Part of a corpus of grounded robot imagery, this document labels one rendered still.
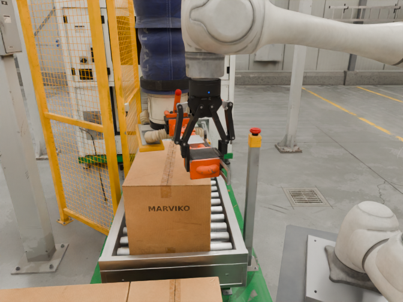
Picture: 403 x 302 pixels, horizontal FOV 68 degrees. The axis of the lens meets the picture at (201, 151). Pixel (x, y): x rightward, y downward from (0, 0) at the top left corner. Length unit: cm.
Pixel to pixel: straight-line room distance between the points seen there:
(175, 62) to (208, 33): 72
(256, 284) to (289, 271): 101
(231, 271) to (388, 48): 116
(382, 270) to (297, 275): 33
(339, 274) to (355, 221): 21
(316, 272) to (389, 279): 28
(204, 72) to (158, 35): 55
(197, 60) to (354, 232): 76
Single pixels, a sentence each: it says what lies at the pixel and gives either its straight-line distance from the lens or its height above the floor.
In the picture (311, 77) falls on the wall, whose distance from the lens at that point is 1056.
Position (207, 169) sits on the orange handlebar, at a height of 128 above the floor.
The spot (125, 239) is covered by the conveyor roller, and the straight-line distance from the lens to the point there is 173.
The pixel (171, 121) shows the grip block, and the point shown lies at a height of 130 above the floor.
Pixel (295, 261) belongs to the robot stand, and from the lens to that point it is 130.
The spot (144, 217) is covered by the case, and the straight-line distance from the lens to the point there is 145.
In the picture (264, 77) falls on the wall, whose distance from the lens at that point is 1013.
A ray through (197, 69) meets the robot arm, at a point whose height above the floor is 151.
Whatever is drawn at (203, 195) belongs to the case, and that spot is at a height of 90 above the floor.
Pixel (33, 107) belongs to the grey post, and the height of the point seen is 69.
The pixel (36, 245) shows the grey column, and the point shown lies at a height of 16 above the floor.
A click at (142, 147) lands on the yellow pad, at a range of 119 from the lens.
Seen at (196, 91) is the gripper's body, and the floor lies 146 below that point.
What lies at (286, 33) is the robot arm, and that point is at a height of 158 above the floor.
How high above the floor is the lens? 158
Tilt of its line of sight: 22 degrees down
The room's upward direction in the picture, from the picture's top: straight up
